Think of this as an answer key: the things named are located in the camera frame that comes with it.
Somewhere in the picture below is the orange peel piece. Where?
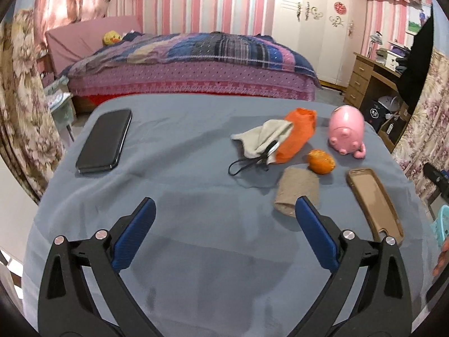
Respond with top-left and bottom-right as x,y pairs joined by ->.
308,149 -> 336,175

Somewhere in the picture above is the brown cardboard tube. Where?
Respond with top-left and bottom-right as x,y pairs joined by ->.
273,167 -> 320,218

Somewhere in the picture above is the orange cloth pouch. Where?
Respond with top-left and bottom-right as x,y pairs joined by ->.
276,107 -> 317,163

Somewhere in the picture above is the white cloth with black string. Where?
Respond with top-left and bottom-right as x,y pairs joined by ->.
228,119 -> 294,177

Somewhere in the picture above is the right hand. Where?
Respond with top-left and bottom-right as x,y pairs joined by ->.
433,237 -> 449,277

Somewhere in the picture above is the light blue plastic basket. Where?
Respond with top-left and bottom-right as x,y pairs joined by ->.
431,205 -> 449,248

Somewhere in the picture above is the tan phone case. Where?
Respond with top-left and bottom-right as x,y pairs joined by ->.
346,168 -> 404,245

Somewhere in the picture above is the black box under desk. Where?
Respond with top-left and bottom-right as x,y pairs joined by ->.
362,100 -> 390,132

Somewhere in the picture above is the pink pig mug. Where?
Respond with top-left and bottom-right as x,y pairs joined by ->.
328,105 -> 366,159

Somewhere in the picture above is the wooden desk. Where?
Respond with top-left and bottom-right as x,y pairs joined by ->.
344,53 -> 410,151

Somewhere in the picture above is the desk lamp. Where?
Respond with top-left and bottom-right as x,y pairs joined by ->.
367,31 -> 383,59

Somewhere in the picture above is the black smartphone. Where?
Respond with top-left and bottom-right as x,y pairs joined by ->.
75,109 -> 132,174

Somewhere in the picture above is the grey table cloth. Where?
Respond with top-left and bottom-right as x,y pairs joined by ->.
21,93 -> 439,337

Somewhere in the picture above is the floral curtain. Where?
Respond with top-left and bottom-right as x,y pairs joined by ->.
1,9 -> 65,204

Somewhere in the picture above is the white wardrobe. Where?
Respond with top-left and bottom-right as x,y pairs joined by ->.
272,0 -> 367,87

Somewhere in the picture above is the bed with plaid blanket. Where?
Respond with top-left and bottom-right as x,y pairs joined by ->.
61,32 -> 320,101

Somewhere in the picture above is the pink headboard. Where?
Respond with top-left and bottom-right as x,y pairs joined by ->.
45,16 -> 142,76

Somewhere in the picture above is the yellow duck plush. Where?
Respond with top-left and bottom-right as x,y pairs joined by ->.
102,31 -> 122,46

